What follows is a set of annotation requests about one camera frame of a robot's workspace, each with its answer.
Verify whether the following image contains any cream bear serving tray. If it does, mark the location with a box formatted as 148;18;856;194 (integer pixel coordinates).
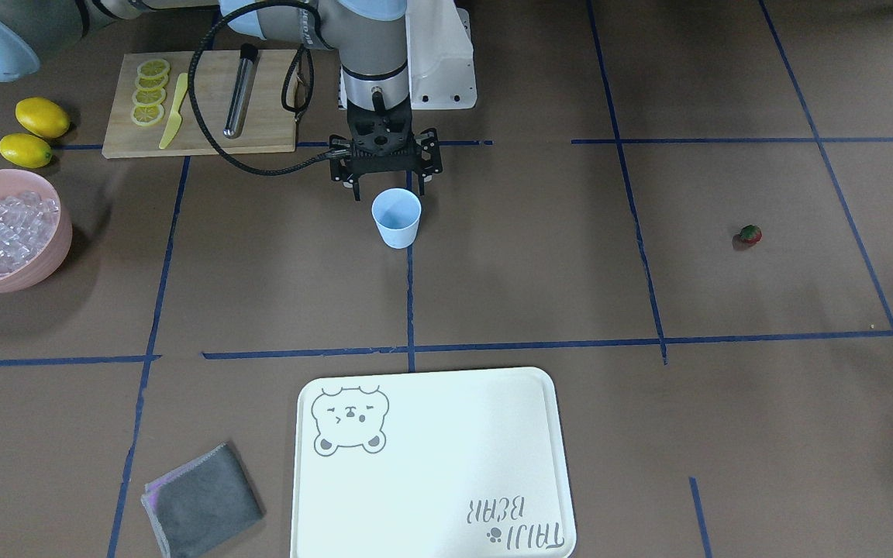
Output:
290;367;578;557

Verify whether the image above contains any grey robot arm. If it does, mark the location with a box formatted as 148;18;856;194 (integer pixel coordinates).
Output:
0;1;443;194

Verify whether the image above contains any yellow plastic knife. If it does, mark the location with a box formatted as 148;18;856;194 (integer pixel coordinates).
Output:
158;73;188;150

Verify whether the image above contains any steel black muddler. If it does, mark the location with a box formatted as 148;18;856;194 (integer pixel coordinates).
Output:
222;43;259;140

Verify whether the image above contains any light blue plastic cup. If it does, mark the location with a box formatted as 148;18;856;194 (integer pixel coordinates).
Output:
371;188;422;250

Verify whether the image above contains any clear ice cubes pile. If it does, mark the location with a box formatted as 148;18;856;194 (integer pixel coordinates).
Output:
0;191;60;278

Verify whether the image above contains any red strawberry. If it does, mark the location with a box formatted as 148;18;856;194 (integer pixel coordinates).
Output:
737;225;763;246

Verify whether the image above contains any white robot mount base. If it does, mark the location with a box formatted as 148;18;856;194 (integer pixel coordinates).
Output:
329;1;478;110

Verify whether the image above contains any grey folded cloth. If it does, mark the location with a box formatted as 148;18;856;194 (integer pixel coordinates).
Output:
140;443;264;557

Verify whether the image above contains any whole yellow lemon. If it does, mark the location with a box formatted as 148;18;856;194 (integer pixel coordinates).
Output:
0;133;53;169
15;98;71;140

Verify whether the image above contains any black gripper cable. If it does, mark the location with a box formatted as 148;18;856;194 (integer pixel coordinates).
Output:
188;0;348;177

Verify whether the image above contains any pink ribbed bowl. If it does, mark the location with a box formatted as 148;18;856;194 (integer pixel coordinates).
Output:
0;169;72;293

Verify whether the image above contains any lemon slice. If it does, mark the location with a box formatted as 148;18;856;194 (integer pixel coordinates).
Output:
135;74;169;91
132;88;167;107
136;59;171;79
130;105;164;127

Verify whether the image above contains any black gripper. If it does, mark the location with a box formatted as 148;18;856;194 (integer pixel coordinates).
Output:
327;106;443;202

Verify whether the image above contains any wooden cutting board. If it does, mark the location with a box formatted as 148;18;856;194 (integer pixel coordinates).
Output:
102;50;309;160

